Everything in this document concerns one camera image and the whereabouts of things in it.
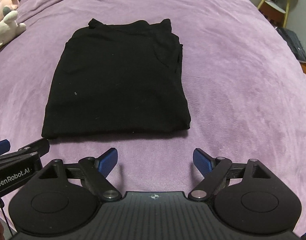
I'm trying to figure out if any black garment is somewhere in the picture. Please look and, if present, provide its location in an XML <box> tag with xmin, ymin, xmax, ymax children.
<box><xmin>42</xmin><ymin>18</ymin><xmax>191</xmax><ymax>139</ymax></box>

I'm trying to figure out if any purple duvet bed cover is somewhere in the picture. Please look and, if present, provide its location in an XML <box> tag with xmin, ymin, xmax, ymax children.
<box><xmin>0</xmin><ymin>0</ymin><xmax>306</xmax><ymax>235</ymax></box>

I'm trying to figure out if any white pink plush toy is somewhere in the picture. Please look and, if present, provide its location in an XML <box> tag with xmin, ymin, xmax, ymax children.
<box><xmin>0</xmin><ymin>10</ymin><xmax>26</xmax><ymax>49</ymax></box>

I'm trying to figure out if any dark grey bag on floor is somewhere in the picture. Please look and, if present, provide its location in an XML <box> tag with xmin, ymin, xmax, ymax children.
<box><xmin>275</xmin><ymin>27</ymin><xmax>306</xmax><ymax>63</ymax></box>

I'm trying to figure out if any yellow side table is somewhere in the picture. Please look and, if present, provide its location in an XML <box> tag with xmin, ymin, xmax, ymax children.
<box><xmin>257</xmin><ymin>0</ymin><xmax>291</xmax><ymax>28</ymax></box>

